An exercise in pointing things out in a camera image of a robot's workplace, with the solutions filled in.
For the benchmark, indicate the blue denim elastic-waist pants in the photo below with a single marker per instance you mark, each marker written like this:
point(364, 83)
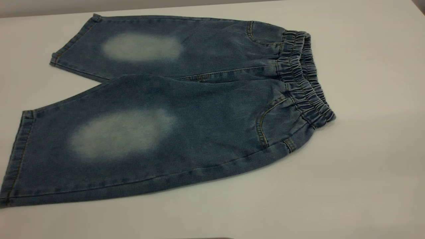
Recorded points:
point(199, 116)

